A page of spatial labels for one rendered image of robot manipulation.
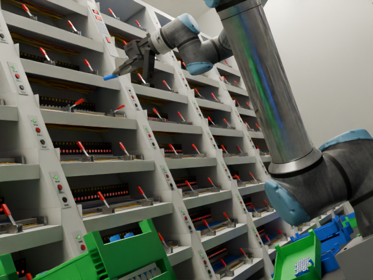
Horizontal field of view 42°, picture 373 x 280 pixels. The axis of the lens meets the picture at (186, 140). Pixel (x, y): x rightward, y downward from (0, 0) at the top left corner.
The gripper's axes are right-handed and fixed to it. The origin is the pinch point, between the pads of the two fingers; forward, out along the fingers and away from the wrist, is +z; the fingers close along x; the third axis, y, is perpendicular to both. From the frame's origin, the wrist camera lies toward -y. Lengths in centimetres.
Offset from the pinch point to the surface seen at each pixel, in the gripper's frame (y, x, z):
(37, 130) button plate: -19.5, 39.0, 13.7
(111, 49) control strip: 26.5, -31.2, 14.0
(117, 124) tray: -13.9, -12.1, 14.3
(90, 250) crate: -66, 96, -34
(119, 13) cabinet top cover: 71, -85, 27
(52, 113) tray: -11.9, 27.3, 14.7
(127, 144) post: -19.1, -27.2, 21.6
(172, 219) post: -58, -27, 14
